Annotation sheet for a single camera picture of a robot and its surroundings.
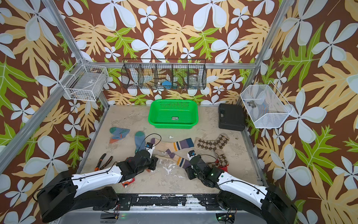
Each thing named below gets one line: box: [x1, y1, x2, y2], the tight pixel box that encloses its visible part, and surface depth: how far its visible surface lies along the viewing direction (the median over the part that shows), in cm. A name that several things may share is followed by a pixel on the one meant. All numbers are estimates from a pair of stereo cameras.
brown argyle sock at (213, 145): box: [194, 132, 230, 152], surface depth 98 cm
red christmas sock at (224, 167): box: [218, 164, 229, 173], surface depth 87 cm
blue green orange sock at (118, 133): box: [109, 126, 131, 144], surface depth 101 cm
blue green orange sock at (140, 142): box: [134, 130, 146, 154], surface depth 100 cm
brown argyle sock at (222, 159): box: [214, 149, 229, 167], surface depth 88 cm
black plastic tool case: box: [218, 103, 246, 132], surface depth 113 cm
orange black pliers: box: [94, 153, 114, 172], surface depth 89 cm
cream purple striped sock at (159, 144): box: [150, 137, 195, 152], surface depth 98 cm
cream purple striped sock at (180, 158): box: [152, 148, 193, 169], surface depth 92 cm
